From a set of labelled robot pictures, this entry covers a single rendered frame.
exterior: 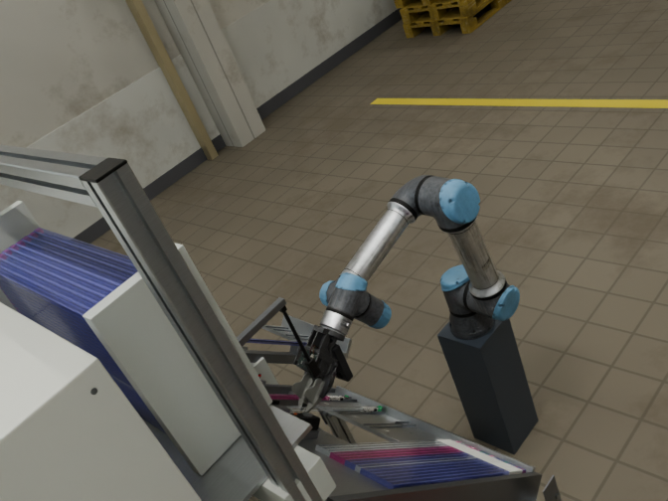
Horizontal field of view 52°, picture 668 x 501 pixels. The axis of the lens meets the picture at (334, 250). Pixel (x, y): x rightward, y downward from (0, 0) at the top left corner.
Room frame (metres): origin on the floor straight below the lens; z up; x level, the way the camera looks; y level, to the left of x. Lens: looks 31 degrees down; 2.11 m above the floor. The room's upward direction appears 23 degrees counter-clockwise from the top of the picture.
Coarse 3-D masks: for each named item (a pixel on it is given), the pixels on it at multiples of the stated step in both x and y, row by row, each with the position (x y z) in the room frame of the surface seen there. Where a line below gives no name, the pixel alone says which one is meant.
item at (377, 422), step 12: (348, 420) 1.30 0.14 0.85; (360, 420) 1.29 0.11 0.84; (372, 420) 1.31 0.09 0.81; (384, 420) 1.33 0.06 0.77; (396, 420) 1.35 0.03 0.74; (372, 432) 1.23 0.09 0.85; (384, 432) 1.22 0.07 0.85; (396, 432) 1.23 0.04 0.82; (408, 432) 1.25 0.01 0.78; (420, 432) 1.27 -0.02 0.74
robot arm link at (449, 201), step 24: (432, 192) 1.65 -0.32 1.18; (456, 192) 1.60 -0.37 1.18; (432, 216) 1.66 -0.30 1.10; (456, 216) 1.58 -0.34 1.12; (456, 240) 1.64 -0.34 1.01; (480, 240) 1.64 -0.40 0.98; (480, 264) 1.63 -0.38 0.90; (480, 288) 1.65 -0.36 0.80; (504, 288) 1.63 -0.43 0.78; (480, 312) 1.67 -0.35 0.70; (504, 312) 1.61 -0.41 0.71
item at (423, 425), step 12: (360, 396) 1.50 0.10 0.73; (384, 408) 1.42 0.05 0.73; (408, 420) 1.34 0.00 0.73; (420, 420) 1.32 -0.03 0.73; (432, 432) 1.27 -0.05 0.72; (444, 432) 1.25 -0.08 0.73; (468, 444) 1.18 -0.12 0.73; (480, 444) 1.17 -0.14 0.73; (504, 456) 1.10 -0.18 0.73; (528, 468) 1.05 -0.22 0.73
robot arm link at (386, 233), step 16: (400, 192) 1.74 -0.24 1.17; (400, 208) 1.70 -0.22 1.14; (416, 208) 1.70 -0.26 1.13; (384, 224) 1.68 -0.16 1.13; (400, 224) 1.68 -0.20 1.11; (368, 240) 1.67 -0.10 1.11; (384, 240) 1.65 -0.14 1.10; (368, 256) 1.62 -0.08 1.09; (384, 256) 1.64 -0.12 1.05; (352, 272) 1.60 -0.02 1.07; (368, 272) 1.60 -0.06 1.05
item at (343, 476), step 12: (324, 432) 1.15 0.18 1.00; (300, 444) 1.04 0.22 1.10; (312, 444) 1.05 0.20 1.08; (324, 456) 0.98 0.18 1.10; (336, 468) 0.92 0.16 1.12; (348, 468) 0.93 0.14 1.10; (336, 480) 0.86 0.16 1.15; (348, 480) 0.87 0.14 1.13; (360, 480) 0.88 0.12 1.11; (372, 480) 0.89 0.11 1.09; (336, 492) 0.81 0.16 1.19; (348, 492) 0.82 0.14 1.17; (360, 492) 0.82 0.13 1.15
